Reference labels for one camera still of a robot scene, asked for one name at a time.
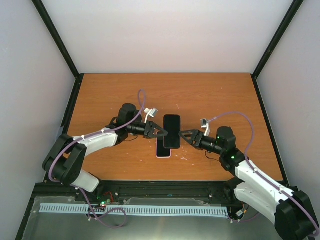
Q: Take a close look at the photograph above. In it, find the black smartphone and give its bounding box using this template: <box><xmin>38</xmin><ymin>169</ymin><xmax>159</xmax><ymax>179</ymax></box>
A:
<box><xmin>156</xmin><ymin>137</ymin><xmax>171</xmax><ymax>158</ymax></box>

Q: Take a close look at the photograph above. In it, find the maroon smartphone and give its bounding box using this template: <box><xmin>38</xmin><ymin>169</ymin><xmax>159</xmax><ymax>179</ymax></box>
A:
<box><xmin>163</xmin><ymin>114</ymin><xmax>181</xmax><ymax>149</ymax></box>

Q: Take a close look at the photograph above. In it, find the black aluminium frame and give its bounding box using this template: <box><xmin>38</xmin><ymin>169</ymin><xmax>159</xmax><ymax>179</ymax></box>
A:
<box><xmin>14</xmin><ymin>0</ymin><xmax>317</xmax><ymax>240</ymax></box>

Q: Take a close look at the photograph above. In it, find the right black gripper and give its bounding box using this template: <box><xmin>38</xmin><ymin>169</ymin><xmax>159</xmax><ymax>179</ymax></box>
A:
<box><xmin>178</xmin><ymin>129</ymin><xmax>224</xmax><ymax>155</ymax></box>

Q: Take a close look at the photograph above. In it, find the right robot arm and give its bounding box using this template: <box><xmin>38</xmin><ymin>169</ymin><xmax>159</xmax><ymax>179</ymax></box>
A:
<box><xmin>179</xmin><ymin>126</ymin><xmax>320</xmax><ymax>240</ymax></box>

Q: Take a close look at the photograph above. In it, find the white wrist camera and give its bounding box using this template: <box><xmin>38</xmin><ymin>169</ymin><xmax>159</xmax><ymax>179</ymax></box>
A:
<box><xmin>200</xmin><ymin>118</ymin><xmax>211</xmax><ymax>137</ymax></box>
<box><xmin>144</xmin><ymin>108</ymin><xmax>158</xmax><ymax>124</ymax></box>

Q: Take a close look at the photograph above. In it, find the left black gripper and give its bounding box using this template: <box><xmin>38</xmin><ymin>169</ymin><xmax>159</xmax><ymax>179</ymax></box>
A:
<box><xmin>127</xmin><ymin>120</ymin><xmax>168</xmax><ymax>139</ymax></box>

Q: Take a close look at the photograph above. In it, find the small electronics board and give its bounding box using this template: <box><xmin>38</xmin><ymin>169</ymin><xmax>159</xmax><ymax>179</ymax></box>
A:
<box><xmin>99</xmin><ymin>194</ymin><xmax>114</xmax><ymax>208</ymax></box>

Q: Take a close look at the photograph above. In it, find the light blue cable duct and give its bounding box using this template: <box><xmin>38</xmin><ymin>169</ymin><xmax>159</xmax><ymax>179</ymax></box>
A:
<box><xmin>38</xmin><ymin>203</ymin><xmax>228</xmax><ymax>218</ymax></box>

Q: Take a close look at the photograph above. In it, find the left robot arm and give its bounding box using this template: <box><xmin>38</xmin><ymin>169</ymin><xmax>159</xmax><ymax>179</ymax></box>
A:
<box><xmin>42</xmin><ymin>103</ymin><xmax>168</xmax><ymax>202</ymax></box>

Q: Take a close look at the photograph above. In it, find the pink phone case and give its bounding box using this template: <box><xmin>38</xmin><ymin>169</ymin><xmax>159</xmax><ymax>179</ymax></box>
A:
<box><xmin>155</xmin><ymin>137</ymin><xmax>172</xmax><ymax>159</ymax></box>

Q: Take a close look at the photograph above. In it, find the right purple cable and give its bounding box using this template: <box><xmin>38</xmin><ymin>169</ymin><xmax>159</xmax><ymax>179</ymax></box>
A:
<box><xmin>207</xmin><ymin>111</ymin><xmax>320</xmax><ymax>238</ymax></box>

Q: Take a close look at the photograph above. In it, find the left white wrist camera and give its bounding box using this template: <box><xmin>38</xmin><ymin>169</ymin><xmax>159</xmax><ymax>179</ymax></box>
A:
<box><xmin>144</xmin><ymin>108</ymin><xmax>158</xmax><ymax>124</ymax></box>

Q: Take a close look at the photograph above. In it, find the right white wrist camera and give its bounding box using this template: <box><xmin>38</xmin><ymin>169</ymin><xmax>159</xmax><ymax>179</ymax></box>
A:
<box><xmin>200</xmin><ymin>118</ymin><xmax>211</xmax><ymax>137</ymax></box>

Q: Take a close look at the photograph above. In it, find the purple cable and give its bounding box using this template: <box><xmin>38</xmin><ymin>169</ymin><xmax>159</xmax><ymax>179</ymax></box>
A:
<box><xmin>48</xmin><ymin>89</ymin><xmax>147</xmax><ymax>228</ymax></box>
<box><xmin>207</xmin><ymin>111</ymin><xmax>320</xmax><ymax>238</ymax></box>

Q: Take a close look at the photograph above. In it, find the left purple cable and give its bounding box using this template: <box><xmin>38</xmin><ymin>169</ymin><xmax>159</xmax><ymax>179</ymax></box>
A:
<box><xmin>48</xmin><ymin>89</ymin><xmax>147</xmax><ymax>228</ymax></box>

